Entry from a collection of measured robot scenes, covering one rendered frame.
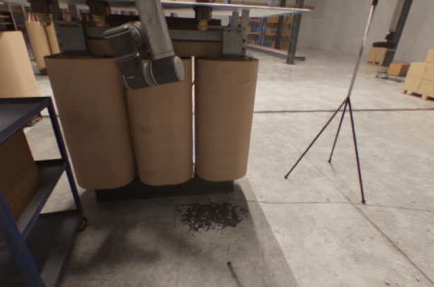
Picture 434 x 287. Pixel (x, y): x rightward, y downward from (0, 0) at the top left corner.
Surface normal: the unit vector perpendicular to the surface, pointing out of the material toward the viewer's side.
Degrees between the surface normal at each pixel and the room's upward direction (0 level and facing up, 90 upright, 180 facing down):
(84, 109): 90
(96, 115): 90
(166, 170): 90
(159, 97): 90
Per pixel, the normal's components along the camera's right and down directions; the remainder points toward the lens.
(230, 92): 0.16, 0.44
